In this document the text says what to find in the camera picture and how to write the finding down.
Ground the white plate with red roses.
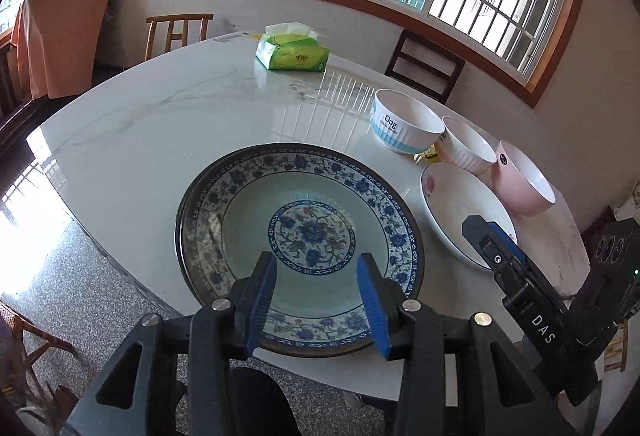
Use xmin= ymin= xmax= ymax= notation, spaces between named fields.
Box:
xmin=419 ymin=162 xmax=518 ymax=271

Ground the light wooden chair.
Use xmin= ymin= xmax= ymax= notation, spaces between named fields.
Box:
xmin=145 ymin=13 xmax=215 ymax=62

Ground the white bowl with blue stripes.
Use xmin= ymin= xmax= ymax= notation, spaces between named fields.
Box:
xmin=371 ymin=88 xmax=446 ymax=155

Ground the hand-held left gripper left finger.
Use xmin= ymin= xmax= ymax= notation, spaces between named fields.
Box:
xmin=65 ymin=251 xmax=278 ymax=436

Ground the orange cloth covered furniture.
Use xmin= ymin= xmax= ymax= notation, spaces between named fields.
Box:
xmin=12 ymin=0 xmax=114 ymax=100

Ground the blue floral plate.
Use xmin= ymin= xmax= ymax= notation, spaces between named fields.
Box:
xmin=174 ymin=143 xmax=426 ymax=358

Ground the pink bowl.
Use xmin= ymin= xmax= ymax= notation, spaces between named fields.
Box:
xmin=491 ymin=141 xmax=557 ymax=217

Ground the dark wooden chair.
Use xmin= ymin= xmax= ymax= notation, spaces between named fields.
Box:
xmin=384 ymin=29 xmax=466 ymax=105

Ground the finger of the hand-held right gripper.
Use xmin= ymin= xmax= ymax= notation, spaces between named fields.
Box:
xmin=461 ymin=214 xmax=543 ymax=311

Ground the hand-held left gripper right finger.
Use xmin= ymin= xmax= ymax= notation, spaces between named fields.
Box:
xmin=356 ymin=252 xmax=576 ymax=436

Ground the yellow round warning sticker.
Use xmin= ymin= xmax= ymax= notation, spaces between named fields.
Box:
xmin=414 ymin=143 xmax=444 ymax=165

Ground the green tissue pack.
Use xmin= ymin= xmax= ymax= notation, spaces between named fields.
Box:
xmin=255 ymin=22 xmax=331 ymax=74

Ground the person's dark trouser leg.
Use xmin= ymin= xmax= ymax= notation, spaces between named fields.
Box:
xmin=227 ymin=366 xmax=302 ymax=436

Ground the white ribbed bowl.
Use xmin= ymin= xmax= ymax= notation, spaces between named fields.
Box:
xmin=434 ymin=116 xmax=499 ymax=177

